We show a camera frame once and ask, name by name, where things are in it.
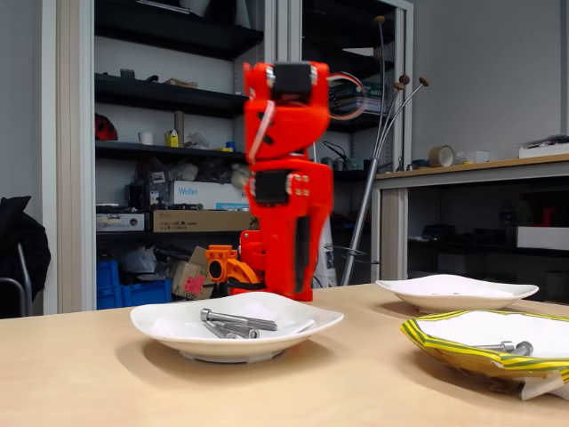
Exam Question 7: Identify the white plush toy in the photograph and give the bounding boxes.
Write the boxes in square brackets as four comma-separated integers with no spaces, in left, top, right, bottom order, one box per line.
[229,162,252,188]

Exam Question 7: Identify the grey coat stand wooden knobs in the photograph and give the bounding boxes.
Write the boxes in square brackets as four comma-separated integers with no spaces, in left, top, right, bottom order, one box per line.
[340,15,431,286]

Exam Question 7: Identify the orange printed part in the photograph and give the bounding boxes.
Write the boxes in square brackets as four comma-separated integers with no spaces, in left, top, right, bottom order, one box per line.
[204,244,264,291]

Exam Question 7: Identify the white Weller box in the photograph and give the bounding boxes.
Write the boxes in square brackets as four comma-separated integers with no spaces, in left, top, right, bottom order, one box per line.
[172,181,251,211]

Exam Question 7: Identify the long brown cardboard box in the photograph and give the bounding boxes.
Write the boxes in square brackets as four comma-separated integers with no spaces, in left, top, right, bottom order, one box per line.
[152,209,261,233]

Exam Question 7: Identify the cardboard box pink sticker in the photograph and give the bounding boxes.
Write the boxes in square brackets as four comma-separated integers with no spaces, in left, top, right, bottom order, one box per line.
[171,246,218,300]

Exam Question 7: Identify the stack of papers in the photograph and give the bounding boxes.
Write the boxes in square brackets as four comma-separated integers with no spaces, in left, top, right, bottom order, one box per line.
[336,96,384,114]

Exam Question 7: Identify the green cardboard box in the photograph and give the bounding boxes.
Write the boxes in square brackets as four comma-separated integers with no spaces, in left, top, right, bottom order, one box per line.
[331,81,387,100]

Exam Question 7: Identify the brown tape roll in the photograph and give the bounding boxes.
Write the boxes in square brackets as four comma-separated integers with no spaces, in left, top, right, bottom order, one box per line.
[428,145,455,169]

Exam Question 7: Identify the large blue plastic crate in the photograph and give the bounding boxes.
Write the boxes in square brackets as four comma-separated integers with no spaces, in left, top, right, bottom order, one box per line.
[96,278,172,311]

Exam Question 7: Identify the grey open shelf cabinet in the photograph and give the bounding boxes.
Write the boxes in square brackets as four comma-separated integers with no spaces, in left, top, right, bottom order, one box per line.
[275,0,414,288]
[42,0,279,315]

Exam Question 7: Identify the white square ceramic plate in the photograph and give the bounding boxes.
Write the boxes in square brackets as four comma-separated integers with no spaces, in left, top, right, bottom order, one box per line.
[130,291,346,364]
[375,274,540,315]

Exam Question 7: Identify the flat printed box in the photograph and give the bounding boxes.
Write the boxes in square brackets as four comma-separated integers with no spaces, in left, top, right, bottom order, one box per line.
[96,213,146,232]

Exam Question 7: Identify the wooden top side counter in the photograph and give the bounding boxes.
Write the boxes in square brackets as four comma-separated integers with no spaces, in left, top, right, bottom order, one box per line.
[371,153,569,286]

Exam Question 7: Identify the small blue plastic crate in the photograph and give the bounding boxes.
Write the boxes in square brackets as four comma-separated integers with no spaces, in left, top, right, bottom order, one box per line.
[96,259,121,289]

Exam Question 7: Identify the red helmet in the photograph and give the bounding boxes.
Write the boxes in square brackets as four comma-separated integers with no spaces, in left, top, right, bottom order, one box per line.
[94,113,119,142]

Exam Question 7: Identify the yellow black striped paper plate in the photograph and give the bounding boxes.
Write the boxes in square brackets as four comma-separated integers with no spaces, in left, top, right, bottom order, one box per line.
[399,310,569,384]

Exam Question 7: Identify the white long box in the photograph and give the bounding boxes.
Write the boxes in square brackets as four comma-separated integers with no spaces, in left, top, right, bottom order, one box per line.
[516,225,569,251]

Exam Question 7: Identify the white flat box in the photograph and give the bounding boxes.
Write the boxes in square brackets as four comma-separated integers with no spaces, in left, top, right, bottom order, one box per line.
[518,134,569,160]

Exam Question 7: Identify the grey metal chair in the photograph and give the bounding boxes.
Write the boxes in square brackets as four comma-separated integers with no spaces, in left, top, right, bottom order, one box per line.
[0,242,35,318]

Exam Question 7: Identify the black jacket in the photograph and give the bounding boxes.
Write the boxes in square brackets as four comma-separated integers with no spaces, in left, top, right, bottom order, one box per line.
[0,195,52,303]

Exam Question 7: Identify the white crumpled paper sheet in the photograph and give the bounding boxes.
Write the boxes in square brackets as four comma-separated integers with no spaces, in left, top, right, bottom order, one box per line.
[517,369,569,401]

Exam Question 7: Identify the white red servo cable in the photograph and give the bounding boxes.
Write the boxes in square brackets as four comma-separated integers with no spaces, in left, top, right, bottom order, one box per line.
[246,100,277,165]

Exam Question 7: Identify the black red servo cable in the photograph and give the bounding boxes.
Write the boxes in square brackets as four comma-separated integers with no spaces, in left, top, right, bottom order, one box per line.
[327,71,368,120]

